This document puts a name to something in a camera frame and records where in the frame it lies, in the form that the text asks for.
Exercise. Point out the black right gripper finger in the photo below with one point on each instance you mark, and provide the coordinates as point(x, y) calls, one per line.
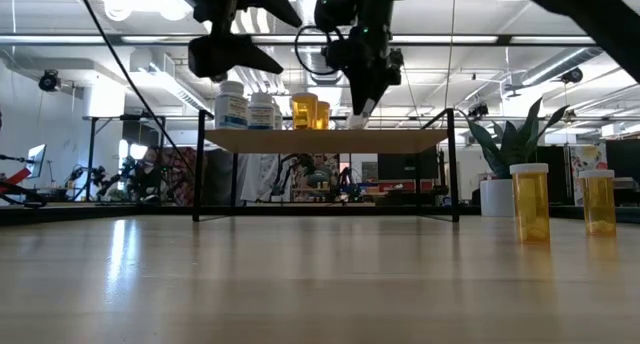
point(359, 96)
point(379, 90)

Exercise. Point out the clear bottle white cap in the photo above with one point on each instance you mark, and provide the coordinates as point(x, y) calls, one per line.
point(357, 122)

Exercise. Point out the amber pill bottle white cap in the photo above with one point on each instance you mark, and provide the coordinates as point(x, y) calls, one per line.
point(324, 116)
point(304, 114)

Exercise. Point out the white bottle blue label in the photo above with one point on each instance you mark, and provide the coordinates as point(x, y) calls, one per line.
point(261, 114)
point(231, 109)

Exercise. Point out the tall amber pill bottle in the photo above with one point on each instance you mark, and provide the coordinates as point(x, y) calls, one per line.
point(530, 204)
point(597, 204)

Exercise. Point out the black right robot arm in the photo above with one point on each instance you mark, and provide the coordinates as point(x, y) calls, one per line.
point(600, 19)

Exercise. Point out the black ceiling track light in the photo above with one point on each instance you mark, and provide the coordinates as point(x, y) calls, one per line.
point(572, 75)
point(49, 81)
point(479, 110)
point(398, 66)

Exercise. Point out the floral patterned cloth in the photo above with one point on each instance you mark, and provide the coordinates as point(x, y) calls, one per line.
point(325, 161)

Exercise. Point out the person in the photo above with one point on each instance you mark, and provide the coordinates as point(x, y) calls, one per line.
point(175, 169)

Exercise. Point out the white hanging cloth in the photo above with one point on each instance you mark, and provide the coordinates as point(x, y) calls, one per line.
point(260, 176)

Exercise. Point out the green plant in white pot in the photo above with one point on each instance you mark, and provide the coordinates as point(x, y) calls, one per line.
point(515, 144)

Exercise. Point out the floral patterned panel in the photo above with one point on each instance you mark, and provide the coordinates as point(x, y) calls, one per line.
point(575, 159)

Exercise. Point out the computer monitor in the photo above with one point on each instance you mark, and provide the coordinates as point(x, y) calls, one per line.
point(37, 161)

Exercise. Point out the wooden shelf black metal frame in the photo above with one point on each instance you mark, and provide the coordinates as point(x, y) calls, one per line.
point(325, 141)

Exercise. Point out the black rig frame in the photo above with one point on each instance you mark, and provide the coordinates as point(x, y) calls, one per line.
point(320, 211)

